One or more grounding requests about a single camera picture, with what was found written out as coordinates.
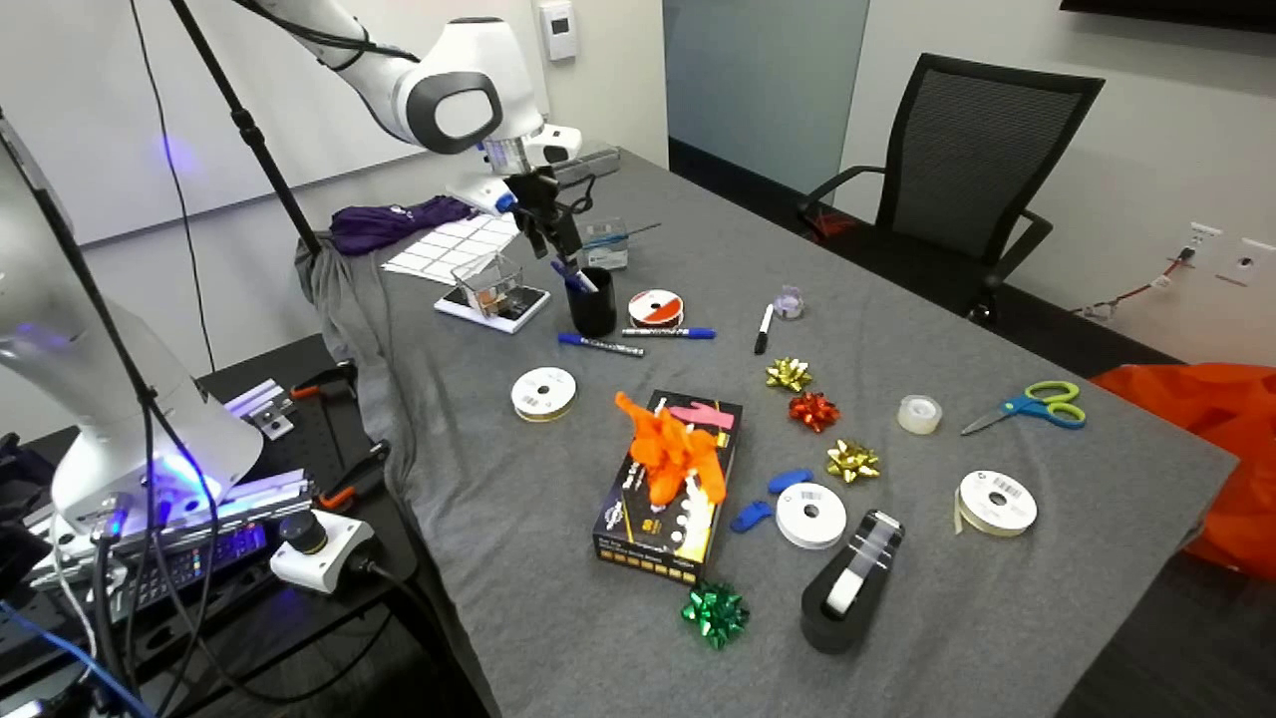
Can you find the orange black clamp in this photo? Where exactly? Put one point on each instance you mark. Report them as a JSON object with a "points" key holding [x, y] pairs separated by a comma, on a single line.
{"points": [[331, 386], [351, 479]]}

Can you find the black wall television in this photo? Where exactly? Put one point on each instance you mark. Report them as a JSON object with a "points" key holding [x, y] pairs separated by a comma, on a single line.
{"points": [[1169, 8]]}

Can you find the white spool gold ribbon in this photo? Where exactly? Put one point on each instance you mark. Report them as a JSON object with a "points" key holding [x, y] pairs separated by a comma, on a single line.
{"points": [[542, 394]]}

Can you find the silver metal bracket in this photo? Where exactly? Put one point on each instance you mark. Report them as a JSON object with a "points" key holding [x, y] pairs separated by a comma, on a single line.
{"points": [[260, 408]]}

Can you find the black cardboard box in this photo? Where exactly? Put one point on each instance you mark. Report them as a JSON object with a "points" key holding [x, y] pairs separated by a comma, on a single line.
{"points": [[658, 540]]}

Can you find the gray tablecloth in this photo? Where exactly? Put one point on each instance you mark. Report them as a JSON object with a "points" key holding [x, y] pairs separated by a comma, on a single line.
{"points": [[599, 533]]}

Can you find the black cup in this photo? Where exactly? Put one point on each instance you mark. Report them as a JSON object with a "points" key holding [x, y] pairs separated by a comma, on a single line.
{"points": [[590, 310]]}

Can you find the black tape dispenser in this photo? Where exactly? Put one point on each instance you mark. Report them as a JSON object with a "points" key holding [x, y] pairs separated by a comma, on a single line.
{"points": [[852, 593]]}

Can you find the black tablet white frame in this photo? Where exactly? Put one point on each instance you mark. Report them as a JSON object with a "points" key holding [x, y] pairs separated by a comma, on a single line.
{"points": [[518, 310]]}

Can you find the black white marker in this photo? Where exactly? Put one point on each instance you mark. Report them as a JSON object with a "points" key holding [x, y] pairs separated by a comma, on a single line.
{"points": [[764, 330]]}

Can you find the black robot mounting stand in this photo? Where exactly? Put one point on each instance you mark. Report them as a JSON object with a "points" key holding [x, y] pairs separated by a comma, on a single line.
{"points": [[359, 650]]}

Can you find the gold gift bow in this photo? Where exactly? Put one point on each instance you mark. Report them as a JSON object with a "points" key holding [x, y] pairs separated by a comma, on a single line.
{"points": [[787, 371], [852, 461]]}

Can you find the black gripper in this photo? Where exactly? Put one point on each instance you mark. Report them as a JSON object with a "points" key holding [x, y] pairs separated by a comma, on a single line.
{"points": [[539, 200]]}

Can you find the green gift bow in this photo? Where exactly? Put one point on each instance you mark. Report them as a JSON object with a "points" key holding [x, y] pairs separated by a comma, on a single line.
{"points": [[714, 617]]}

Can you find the orange bag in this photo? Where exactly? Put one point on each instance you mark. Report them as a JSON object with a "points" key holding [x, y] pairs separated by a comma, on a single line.
{"points": [[1211, 440]]}

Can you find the black tripod pole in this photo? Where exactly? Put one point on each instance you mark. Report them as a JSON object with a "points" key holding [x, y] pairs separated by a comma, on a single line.
{"points": [[244, 125]]}

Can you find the blue black pen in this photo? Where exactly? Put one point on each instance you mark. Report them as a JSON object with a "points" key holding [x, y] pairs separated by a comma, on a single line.
{"points": [[671, 333]]}

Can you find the blue tape roll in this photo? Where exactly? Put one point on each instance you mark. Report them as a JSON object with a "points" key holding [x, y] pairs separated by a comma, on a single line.
{"points": [[502, 200]]}

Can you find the small clear plastic cap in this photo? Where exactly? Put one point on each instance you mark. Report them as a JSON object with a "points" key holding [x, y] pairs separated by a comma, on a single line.
{"points": [[789, 305]]}

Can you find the white power adapter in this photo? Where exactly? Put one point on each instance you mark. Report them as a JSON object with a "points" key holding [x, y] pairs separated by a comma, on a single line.
{"points": [[324, 561]]}

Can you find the black mesh office chair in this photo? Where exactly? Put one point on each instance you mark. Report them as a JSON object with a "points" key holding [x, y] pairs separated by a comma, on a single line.
{"points": [[983, 145]]}

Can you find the red gift bow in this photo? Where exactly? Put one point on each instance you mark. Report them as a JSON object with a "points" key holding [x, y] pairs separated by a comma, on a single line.
{"points": [[811, 411]]}

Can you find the white spool red ribbon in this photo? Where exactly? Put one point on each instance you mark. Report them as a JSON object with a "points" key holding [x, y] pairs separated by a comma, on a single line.
{"points": [[655, 310]]}

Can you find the clear plastic cup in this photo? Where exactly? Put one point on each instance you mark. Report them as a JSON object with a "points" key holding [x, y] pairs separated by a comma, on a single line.
{"points": [[606, 251]]}

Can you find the pink item on box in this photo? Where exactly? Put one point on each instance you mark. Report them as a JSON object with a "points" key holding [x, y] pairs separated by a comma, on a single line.
{"points": [[706, 418]]}

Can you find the blue plastic clip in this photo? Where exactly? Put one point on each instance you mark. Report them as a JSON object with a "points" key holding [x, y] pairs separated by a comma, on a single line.
{"points": [[787, 479], [749, 516]]}

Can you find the white wall thermostat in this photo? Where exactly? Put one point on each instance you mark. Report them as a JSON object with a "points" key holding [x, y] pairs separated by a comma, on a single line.
{"points": [[558, 25]]}

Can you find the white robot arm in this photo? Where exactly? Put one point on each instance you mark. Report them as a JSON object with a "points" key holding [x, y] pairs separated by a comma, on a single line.
{"points": [[453, 102]]}

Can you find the blue pen on table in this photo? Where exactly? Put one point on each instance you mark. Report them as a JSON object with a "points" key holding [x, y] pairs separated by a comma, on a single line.
{"points": [[599, 343]]}

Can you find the purple cloth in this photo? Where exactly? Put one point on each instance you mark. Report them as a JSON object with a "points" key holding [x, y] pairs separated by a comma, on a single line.
{"points": [[395, 226]]}

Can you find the orange ribbon bow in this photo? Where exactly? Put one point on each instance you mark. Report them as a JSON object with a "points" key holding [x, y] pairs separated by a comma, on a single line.
{"points": [[671, 452]]}

